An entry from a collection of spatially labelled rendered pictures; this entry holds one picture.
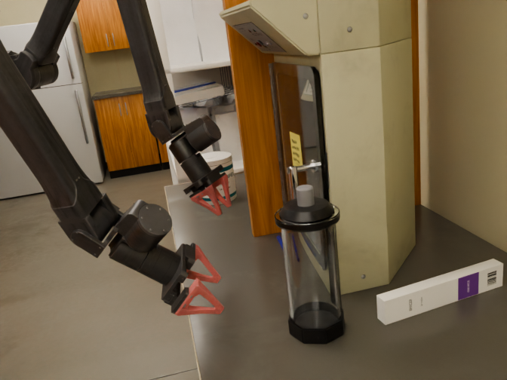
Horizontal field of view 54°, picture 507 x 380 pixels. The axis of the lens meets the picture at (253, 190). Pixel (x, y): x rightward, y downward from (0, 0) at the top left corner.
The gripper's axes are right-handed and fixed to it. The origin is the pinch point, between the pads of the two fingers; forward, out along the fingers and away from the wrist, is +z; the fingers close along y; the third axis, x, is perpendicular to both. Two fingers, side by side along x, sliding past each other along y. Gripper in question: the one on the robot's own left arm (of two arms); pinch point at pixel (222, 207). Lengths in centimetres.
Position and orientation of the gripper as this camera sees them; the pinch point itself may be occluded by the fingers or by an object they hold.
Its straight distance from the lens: 122.2
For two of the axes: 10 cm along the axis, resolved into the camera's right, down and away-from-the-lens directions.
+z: 5.5, 8.3, 1.1
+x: -6.8, 3.7, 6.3
